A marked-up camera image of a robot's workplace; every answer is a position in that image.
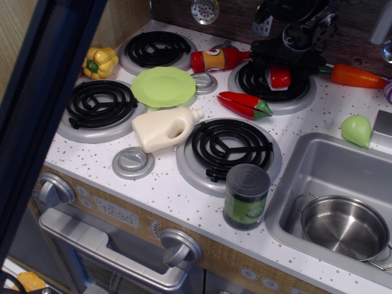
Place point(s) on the oven clock display panel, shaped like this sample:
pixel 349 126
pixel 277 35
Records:
pixel 117 212

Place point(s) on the light green toy pear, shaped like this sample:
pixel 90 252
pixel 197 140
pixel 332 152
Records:
pixel 357 130

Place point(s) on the cream toy detergent jug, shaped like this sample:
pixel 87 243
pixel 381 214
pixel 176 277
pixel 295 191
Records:
pixel 164 128

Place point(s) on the grey oven door handle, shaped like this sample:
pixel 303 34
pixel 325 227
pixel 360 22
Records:
pixel 114 261

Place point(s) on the grey stovetop knob middle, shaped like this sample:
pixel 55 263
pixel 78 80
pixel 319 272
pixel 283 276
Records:
pixel 205 83

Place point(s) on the back right black burner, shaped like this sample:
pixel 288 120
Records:
pixel 281 103

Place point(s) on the hanging metal spoon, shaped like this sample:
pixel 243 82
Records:
pixel 386 50

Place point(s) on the red toy ketchup bottle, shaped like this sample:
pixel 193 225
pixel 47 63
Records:
pixel 217 59

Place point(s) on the red white toy sushi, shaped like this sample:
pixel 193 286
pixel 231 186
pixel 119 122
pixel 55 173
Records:
pixel 278 78

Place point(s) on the back left black burner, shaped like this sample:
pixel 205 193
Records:
pixel 148 50

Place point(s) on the left grey oven knob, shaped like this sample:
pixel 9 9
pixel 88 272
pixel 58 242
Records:
pixel 54 190

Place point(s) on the hanging metal strainer ladle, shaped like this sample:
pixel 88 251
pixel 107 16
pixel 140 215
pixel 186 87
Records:
pixel 205 12

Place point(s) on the light green plastic plate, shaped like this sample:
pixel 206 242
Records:
pixel 163 87

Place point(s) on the grey stovetop knob front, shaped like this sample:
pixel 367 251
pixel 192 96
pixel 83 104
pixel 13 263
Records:
pixel 133 163

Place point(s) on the black burner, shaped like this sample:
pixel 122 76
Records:
pixel 148 50
pixel 100 111
pixel 281 103
pixel 217 145

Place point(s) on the grey stovetop knob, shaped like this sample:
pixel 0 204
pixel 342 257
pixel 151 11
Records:
pixel 133 163
pixel 225 44
pixel 205 83

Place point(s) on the grey sink basin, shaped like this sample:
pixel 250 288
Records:
pixel 324 165

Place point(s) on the steel pot with handles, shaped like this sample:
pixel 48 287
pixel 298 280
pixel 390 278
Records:
pixel 347 226

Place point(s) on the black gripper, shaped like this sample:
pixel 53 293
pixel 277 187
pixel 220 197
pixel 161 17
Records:
pixel 294 47

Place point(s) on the front left black burner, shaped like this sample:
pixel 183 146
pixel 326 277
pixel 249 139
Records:
pixel 100 111

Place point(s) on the orange toy carrot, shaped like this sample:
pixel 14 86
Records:
pixel 351 76

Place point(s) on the grey stovetop knob back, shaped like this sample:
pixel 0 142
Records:
pixel 225 44

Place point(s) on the grey oven knob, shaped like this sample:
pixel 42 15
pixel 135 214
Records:
pixel 179 247
pixel 54 190

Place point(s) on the right grey oven knob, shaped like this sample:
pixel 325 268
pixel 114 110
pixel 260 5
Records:
pixel 179 247

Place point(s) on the grey faucet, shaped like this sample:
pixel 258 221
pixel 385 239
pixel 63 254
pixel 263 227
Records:
pixel 382 25

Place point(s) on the red toy chili pepper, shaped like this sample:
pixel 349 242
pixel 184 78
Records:
pixel 246 105

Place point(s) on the yellow toy bell pepper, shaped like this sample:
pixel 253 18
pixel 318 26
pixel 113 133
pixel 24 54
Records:
pixel 99 62

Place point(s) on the green grey toy can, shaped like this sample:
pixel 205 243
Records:
pixel 246 193

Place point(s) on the purple toy onion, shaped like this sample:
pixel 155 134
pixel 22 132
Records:
pixel 388 90

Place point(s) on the yellow object on floor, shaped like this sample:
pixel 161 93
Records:
pixel 30 281

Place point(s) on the front right black burner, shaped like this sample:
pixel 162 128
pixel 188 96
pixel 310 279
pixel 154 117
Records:
pixel 217 145

